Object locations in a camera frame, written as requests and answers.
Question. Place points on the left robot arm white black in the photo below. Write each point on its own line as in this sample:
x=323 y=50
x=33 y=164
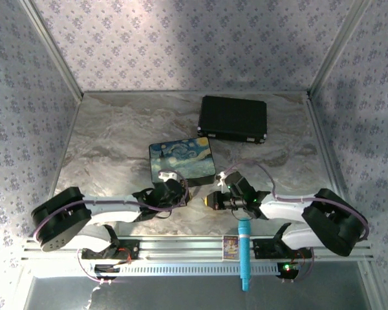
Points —
x=64 y=223

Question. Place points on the starry night print box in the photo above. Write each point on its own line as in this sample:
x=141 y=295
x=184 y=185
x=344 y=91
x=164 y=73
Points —
x=181 y=158

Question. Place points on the small colourful card box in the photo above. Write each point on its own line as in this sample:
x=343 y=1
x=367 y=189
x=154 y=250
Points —
x=231 y=248

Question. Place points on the blue toy microphone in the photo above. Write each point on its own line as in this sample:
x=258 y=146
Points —
x=245 y=252

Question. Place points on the right control board with LED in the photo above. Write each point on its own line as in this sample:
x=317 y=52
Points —
x=287 y=268

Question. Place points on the black hard case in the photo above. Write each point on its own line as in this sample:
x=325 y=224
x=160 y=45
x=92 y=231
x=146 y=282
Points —
x=232 y=116

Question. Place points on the left control board black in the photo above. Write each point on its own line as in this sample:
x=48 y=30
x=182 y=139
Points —
x=105 y=269

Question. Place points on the aluminium frame rail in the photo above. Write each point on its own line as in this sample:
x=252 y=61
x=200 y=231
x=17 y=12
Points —
x=187 y=247

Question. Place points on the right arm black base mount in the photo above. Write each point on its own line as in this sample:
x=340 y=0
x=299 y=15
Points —
x=265 y=249

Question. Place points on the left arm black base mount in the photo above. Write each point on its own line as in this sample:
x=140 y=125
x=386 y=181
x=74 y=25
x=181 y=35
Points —
x=129 y=248

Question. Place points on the aluminium table side rail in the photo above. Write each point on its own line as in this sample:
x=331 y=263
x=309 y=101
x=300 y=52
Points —
x=323 y=155

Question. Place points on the aluminium corner post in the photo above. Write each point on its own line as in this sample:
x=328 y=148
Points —
x=336 y=51
x=55 y=51

